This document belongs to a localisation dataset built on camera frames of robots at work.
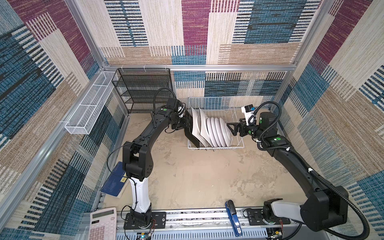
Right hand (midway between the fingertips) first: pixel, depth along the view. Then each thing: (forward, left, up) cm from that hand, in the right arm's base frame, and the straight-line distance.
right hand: (234, 123), depth 79 cm
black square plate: (0, +24, -2) cm, 24 cm away
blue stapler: (-37, +4, -20) cm, 43 cm away
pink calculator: (-40, +65, -23) cm, 80 cm away
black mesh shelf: (+40, +60, -4) cm, 72 cm away
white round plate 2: (+1, +9, -9) cm, 13 cm away
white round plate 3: (+2, +12, -8) cm, 14 cm away
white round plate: (+2, +7, -9) cm, 11 cm away
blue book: (-19, +66, -24) cm, 73 cm away
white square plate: (+4, +20, -6) cm, 21 cm away
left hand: (+7, +23, -7) cm, 26 cm away
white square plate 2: (+1, +15, -7) cm, 17 cm away
